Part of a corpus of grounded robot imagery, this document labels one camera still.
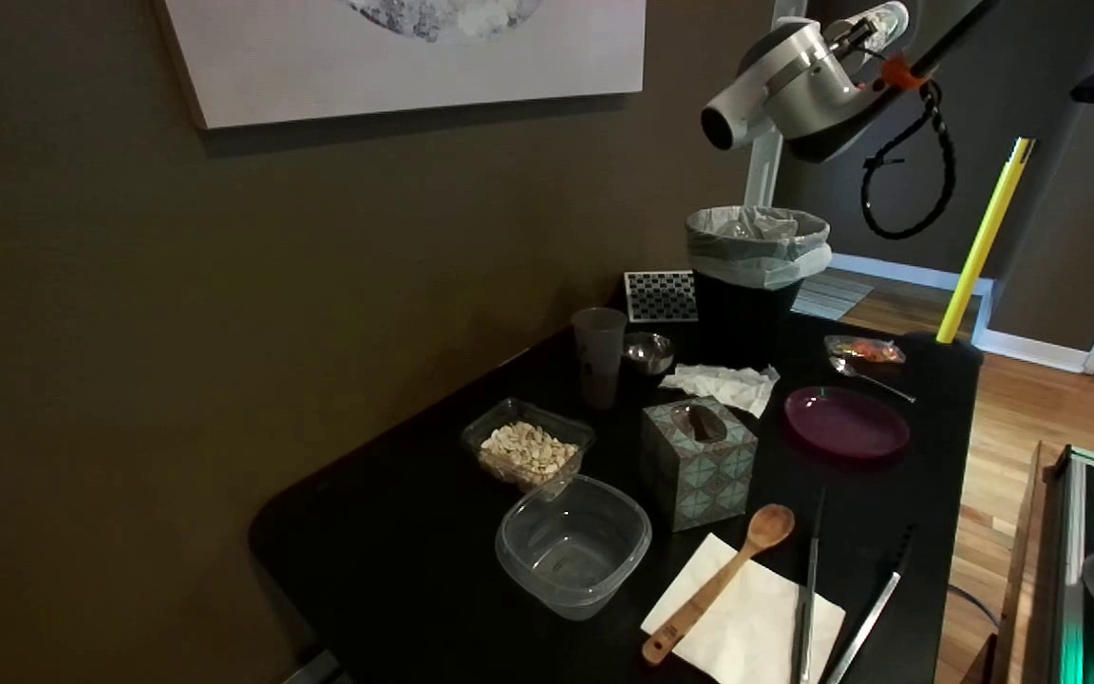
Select empty clear plastic container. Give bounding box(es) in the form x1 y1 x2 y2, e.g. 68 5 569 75
492 474 658 624

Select white lined trash bin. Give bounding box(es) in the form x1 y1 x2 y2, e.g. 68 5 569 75
680 200 836 293

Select wooden spoon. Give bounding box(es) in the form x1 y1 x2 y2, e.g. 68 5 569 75
639 503 797 667

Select clear plastic wrapper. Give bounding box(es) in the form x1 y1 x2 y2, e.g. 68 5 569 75
820 329 912 372

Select metal spoon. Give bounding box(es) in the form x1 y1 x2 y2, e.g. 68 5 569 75
830 352 920 412

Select orange cable strap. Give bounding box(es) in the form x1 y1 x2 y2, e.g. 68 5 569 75
877 52 931 95

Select black tongs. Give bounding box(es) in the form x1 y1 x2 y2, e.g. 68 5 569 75
785 499 830 684

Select teal patterned tissue box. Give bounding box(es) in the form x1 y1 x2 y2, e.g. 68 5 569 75
639 394 763 534

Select black floor cable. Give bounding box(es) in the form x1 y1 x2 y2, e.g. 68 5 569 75
943 578 1002 640

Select crumpled white tissue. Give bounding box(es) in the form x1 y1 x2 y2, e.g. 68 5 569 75
658 360 784 422

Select purple plate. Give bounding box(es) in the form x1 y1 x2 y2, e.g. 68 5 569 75
784 382 916 464

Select white wall picture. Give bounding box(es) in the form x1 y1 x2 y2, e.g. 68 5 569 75
165 0 650 134

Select flat white paper napkin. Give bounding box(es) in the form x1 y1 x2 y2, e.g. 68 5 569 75
639 532 853 684

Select yellow stick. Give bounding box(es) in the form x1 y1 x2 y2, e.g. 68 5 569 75
934 134 1037 348

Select slim metal utensil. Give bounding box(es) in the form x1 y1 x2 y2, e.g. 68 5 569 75
823 529 920 684

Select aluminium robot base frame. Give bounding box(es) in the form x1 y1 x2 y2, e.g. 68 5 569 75
1034 441 1094 684

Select dark translucent tumbler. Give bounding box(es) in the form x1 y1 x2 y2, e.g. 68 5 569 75
569 305 632 412

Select black white checkerboard card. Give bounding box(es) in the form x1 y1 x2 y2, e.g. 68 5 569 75
621 265 703 325

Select clear container with cereal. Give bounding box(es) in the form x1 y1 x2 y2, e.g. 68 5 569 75
460 394 598 503

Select small metal bowl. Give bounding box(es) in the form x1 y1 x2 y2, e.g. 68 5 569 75
625 329 680 382

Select pale floor mat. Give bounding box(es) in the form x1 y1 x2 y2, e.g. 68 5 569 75
791 268 882 325

